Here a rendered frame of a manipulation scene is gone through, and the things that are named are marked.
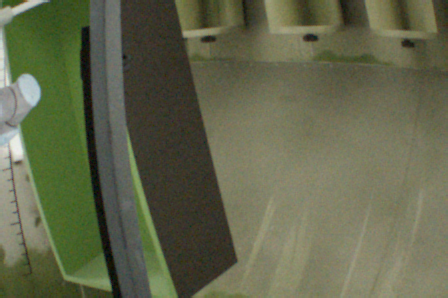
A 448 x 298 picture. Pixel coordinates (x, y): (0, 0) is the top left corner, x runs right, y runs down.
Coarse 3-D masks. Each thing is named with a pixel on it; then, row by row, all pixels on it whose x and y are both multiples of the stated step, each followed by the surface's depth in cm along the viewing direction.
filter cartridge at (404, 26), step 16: (368, 0) 356; (384, 0) 347; (400, 0) 345; (416, 0) 344; (368, 16) 361; (384, 16) 349; (400, 16) 347; (416, 16) 344; (432, 16) 351; (384, 32) 350; (400, 32) 345; (416, 32) 344; (432, 32) 349
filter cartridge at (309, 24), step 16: (272, 0) 389; (288, 0) 385; (304, 0) 384; (320, 0) 384; (336, 0) 390; (272, 16) 393; (288, 16) 387; (304, 16) 386; (320, 16) 385; (336, 16) 389; (272, 32) 395; (288, 32) 387; (304, 32) 385; (320, 32) 385
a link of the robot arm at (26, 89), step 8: (24, 80) 227; (32, 80) 230; (16, 88) 224; (24, 88) 225; (32, 88) 228; (16, 96) 223; (24, 96) 225; (32, 96) 226; (24, 104) 226; (32, 104) 228; (16, 112) 224; (24, 112) 228; (16, 120) 231
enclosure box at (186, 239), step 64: (0, 0) 317; (64, 0) 345; (128, 0) 297; (64, 64) 356; (64, 128) 359; (128, 128) 300; (192, 128) 325; (64, 192) 358; (192, 192) 325; (64, 256) 356; (192, 256) 325
